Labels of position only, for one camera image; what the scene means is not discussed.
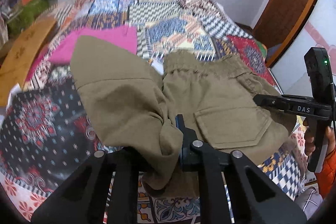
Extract olive green pants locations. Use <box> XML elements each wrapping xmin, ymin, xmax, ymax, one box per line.
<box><xmin>70</xmin><ymin>36</ymin><xmax>297</xmax><ymax>197</ymax></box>

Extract orange sleeve forearm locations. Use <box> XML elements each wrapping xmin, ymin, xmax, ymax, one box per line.
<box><xmin>315</xmin><ymin>149</ymin><xmax>336</xmax><ymax>198</ymax></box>

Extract person's right hand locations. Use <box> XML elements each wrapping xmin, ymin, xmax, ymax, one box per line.
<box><xmin>302</xmin><ymin>118</ymin><xmax>336</xmax><ymax>158</ymax></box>

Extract green orange blanket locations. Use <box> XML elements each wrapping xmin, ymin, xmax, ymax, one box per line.
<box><xmin>255</xmin><ymin>40</ymin><xmax>268</xmax><ymax>58</ymax></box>

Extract colourful patchwork bedspread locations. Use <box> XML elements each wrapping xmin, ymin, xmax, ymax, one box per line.
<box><xmin>1</xmin><ymin>0</ymin><xmax>303</xmax><ymax>221</ymax></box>

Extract brown wooden door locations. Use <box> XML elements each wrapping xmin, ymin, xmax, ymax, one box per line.
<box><xmin>253</xmin><ymin>0</ymin><xmax>317</xmax><ymax>68</ymax></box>

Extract wooden headboard panel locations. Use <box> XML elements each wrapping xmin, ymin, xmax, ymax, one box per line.
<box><xmin>1</xmin><ymin>17</ymin><xmax>57</xmax><ymax>107</ymax></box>

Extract folded pink garment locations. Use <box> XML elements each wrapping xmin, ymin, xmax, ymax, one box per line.
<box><xmin>48</xmin><ymin>25</ymin><xmax>137</xmax><ymax>65</ymax></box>

